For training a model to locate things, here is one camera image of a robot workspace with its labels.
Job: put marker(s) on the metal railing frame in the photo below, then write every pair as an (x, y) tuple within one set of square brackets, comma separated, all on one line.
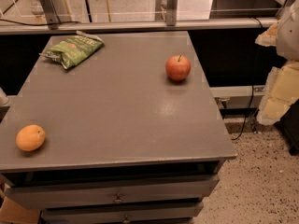
[(19, 17)]

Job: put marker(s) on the upper grey drawer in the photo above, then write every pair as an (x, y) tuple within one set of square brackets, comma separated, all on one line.
[(114, 192)]

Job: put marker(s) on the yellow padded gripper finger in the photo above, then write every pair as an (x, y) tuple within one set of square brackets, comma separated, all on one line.
[(269, 37), (280, 92)]

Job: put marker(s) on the cardboard box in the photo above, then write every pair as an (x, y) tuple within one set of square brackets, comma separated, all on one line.
[(13, 213)]

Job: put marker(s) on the lower grey drawer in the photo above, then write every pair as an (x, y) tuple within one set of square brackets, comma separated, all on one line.
[(124, 213)]

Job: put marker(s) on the green chip bag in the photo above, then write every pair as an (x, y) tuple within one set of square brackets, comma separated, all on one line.
[(74, 50)]

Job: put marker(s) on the orange fruit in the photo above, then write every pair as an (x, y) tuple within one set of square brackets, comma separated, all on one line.
[(30, 138)]

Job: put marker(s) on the grey drawer cabinet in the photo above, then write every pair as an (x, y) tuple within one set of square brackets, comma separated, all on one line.
[(116, 116)]

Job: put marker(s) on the red apple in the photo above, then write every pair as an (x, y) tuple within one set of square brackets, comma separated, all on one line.
[(178, 67)]

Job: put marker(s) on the grey drawer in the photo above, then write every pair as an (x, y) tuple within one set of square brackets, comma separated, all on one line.
[(124, 213), (114, 192)]

